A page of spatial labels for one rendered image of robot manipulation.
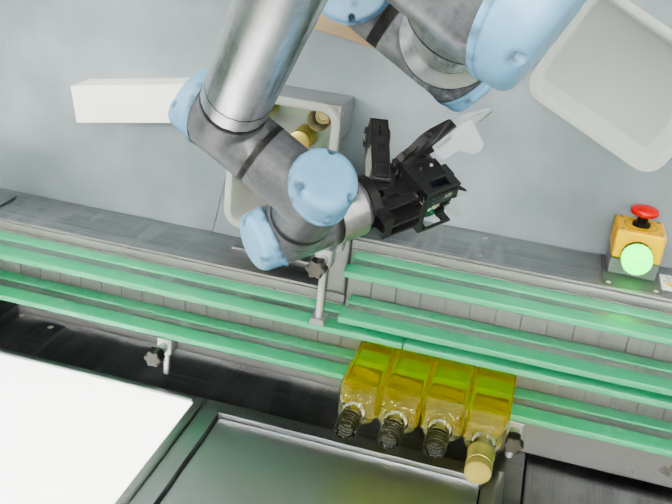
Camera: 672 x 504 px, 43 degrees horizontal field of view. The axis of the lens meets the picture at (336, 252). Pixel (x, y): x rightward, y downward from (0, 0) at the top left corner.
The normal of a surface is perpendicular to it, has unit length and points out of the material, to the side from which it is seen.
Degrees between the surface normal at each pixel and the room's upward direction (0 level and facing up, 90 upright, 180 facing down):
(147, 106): 0
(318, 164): 52
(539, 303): 90
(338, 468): 89
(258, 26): 35
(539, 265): 90
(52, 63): 0
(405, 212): 65
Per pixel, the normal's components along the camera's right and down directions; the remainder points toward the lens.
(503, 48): -0.43, 0.63
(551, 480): 0.11, -0.91
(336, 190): 0.28, -0.33
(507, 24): -0.31, 0.49
